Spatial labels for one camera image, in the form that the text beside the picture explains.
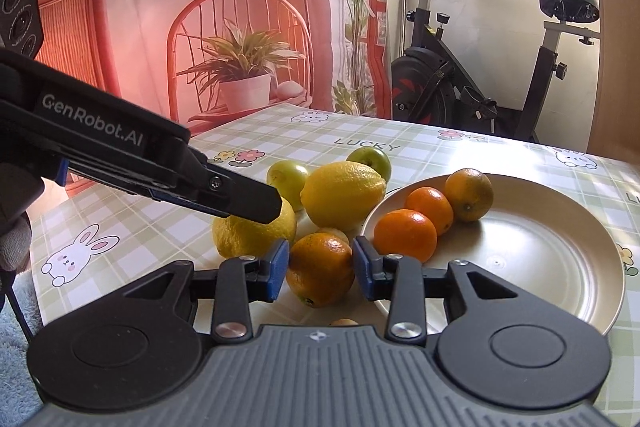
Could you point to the person's left hand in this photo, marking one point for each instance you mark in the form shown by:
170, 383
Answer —
15, 242

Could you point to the blue fluffy rug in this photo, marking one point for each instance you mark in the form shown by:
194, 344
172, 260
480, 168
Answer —
15, 357

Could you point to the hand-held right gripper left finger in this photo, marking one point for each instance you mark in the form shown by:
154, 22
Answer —
277, 272

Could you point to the yellowish speckled orange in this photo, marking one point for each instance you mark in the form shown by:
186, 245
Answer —
469, 194

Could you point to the round beige plate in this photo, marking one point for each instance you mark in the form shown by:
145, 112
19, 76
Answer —
525, 257

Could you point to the black exercise bike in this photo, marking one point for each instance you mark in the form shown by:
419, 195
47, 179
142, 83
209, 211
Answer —
425, 82

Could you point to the small orange mandarin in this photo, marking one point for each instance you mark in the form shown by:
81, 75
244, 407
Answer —
406, 234
432, 204

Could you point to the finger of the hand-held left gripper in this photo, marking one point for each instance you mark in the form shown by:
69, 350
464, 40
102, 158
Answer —
165, 195
245, 197

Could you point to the small brown kiwi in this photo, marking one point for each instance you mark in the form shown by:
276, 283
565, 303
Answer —
344, 322

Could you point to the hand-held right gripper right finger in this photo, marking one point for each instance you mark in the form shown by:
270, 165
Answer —
365, 272

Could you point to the large orange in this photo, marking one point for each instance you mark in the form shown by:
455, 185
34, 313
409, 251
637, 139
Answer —
320, 269

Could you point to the wooden cabinet panel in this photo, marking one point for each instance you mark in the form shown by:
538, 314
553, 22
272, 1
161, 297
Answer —
620, 32

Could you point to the yellow lemon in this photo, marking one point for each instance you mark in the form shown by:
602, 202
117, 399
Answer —
342, 197
245, 237

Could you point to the yellowish green round plum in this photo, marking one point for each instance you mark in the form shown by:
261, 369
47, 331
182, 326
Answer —
287, 177

